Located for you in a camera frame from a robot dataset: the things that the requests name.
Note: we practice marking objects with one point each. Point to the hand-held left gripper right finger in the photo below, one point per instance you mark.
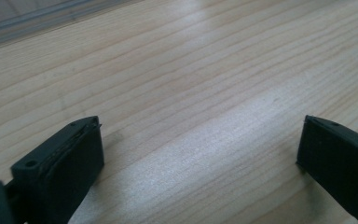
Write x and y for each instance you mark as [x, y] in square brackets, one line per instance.
[341, 161]

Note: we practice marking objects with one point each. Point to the metal floor rail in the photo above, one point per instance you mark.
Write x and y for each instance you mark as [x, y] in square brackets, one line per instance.
[28, 26]

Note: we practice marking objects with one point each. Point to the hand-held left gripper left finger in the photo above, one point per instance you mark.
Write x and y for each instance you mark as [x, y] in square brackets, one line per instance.
[59, 168]

